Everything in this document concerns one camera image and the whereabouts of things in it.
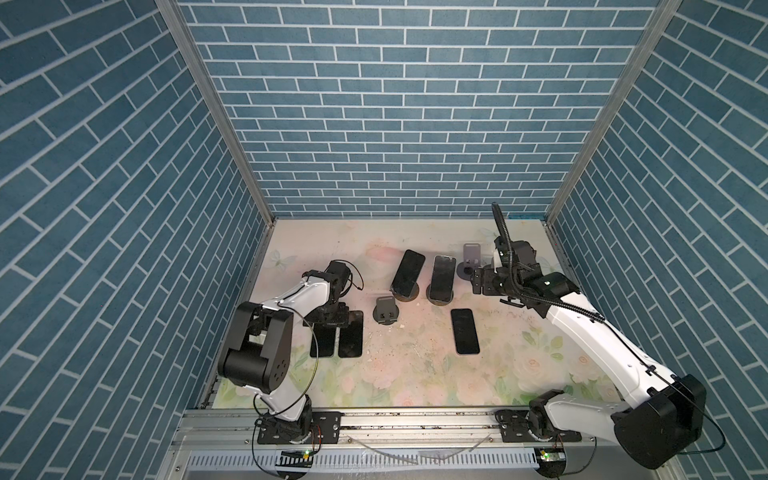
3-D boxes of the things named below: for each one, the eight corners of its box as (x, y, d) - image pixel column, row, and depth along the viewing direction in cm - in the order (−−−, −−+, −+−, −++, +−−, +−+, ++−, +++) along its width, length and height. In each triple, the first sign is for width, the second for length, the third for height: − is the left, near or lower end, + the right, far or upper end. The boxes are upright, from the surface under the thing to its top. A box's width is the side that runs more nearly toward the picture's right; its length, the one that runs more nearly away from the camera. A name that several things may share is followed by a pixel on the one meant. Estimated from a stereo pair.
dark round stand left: (373, 326, 93) (372, 316, 87) (374, 307, 97) (373, 296, 92) (398, 326, 93) (398, 316, 88) (398, 307, 97) (398, 296, 92)
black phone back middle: (394, 293, 101) (394, 272, 91) (406, 269, 107) (407, 248, 98) (411, 300, 99) (413, 280, 90) (423, 276, 105) (426, 255, 96)
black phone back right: (428, 302, 98) (432, 280, 88) (432, 277, 105) (436, 254, 95) (447, 305, 98) (453, 283, 87) (450, 280, 104) (456, 257, 94)
